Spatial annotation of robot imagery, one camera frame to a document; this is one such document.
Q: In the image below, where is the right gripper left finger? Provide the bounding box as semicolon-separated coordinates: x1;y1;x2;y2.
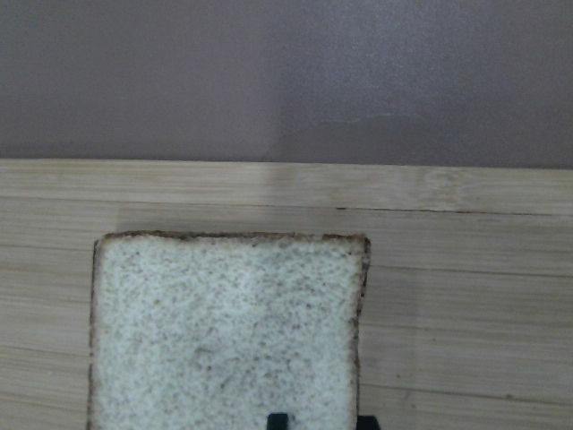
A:
267;412;288;430

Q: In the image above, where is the wooden cutting board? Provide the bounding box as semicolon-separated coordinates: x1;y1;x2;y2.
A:
1;159;572;429

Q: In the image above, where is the white bread slice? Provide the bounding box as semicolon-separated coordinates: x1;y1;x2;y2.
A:
86;231;371;429

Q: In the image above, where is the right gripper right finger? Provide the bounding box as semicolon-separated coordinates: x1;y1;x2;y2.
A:
357;415;381;430

